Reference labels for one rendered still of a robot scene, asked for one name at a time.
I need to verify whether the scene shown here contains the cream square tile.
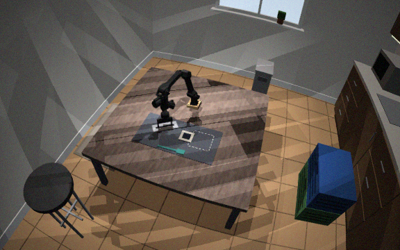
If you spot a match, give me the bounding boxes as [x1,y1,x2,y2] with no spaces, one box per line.
[178,130,194,143]

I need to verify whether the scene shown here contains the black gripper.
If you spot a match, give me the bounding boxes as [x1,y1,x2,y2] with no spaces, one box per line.
[160,102,169,119]

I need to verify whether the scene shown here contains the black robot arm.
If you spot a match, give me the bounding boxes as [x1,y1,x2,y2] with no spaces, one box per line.
[152,69,200,109]

